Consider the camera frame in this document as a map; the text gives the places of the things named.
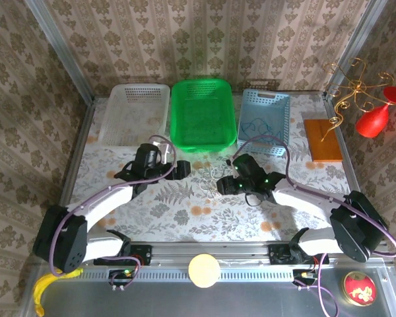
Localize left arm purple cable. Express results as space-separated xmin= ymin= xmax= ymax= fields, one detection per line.
xmin=48 ymin=134 xmax=178 ymax=277

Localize orange wooden base board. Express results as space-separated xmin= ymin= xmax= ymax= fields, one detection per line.
xmin=303 ymin=118 xmax=345 ymax=163

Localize aluminium frame post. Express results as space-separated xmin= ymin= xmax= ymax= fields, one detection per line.
xmin=325 ymin=0 xmax=389 ymax=97
xmin=23 ymin=0 xmax=96 ymax=105

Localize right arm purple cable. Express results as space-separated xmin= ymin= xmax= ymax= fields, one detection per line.
xmin=231 ymin=134 xmax=396 ymax=316

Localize floral tablecloth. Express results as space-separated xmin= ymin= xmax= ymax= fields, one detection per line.
xmin=69 ymin=90 xmax=354 ymax=244

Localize red wine glass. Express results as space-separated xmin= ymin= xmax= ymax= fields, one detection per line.
xmin=354 ymin=86 xmax=396 ymax=139

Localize blue cable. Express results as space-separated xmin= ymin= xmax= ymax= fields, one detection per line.
xmin=240 ymin=117 xmax=272 ymax=137
xmin=257 ymin=122 xmax=284 ymax=140

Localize small black controller board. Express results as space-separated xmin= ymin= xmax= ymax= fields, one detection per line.
xmin=108 ymin=267 xmax=137 ymax=292
xmin=292 ymin=267 xmax=318 ymax=292

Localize yellow banana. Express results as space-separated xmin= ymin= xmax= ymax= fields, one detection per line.
xmin=32 ymin=267 xmax=84 ymax=317

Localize round red gold tin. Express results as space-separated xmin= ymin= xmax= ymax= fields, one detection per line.
xmin=342 ymin=270 xmax=378 ymax=308

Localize pale yellow ball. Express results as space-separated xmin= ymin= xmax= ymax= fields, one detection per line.
xmin=187 ymin=253 xmax=221 ymax=289

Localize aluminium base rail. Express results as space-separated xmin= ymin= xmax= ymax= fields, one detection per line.
xmin=128 ymin=242 xmax=387 ymax=265

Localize light blue perforated plastic basket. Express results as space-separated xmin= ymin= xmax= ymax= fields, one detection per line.
xmin=237 ymin=88 xmax=291 ymax=157

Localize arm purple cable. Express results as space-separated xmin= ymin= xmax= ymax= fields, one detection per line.
xmin=48 ymin=134 xmax=178 ymax=277
xmin=231 ymin=134 xmax=396 ymax=316

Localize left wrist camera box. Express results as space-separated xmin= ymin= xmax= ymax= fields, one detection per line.
xmin=150 ymin=140 xmax=172 ymax=163

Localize gold wire glass stand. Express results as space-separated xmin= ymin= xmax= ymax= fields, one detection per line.
xmin=319 ymin=57 xmax=395 ymax=143

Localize green perforated plastic basket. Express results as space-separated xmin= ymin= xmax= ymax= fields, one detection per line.
xmin=170 ymin=78 xmax=238 ymax=154

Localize white perforated plastic basket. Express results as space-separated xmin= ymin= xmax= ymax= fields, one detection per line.
xmin=97 ymin=83 xmax=172 ymax=149

